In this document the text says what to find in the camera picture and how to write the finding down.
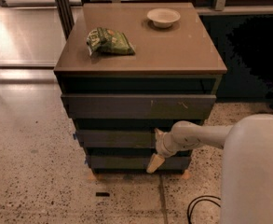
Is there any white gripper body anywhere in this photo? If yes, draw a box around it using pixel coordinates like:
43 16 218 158
156 132 181 158

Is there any grey drawer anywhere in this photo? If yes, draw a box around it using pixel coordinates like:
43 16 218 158
61 94 216 119
86 155 191 170
75 130 156 148

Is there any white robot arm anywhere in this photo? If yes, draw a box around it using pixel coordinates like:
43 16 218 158
146 114 273 224

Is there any grey bottom drawer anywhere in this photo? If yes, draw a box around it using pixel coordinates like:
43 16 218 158
86 155 191 170

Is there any brown drawer cabinet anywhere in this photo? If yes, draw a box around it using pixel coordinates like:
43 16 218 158
53 2 228 175

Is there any grey top drawer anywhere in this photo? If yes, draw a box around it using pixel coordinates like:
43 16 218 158
61 94 216 119

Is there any black floor tape mark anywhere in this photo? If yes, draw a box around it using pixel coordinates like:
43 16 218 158
96 192 110 197

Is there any green snack bag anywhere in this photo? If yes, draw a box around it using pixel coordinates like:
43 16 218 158
87 27 135 55

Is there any white bowl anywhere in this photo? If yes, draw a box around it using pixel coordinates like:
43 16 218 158
147 8 181 29

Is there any black cable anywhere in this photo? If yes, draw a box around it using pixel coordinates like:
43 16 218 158
186 195 222 224

